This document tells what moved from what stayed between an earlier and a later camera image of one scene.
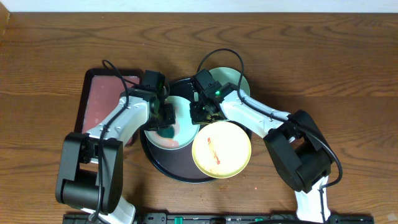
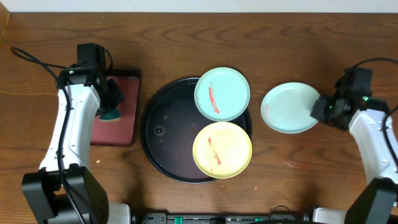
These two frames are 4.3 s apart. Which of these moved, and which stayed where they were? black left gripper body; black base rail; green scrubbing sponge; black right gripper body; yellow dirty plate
Moved: green scrubbing sponge; black left gripper body; black right gripper body
Stayed: yellow dirty plate; black base rail
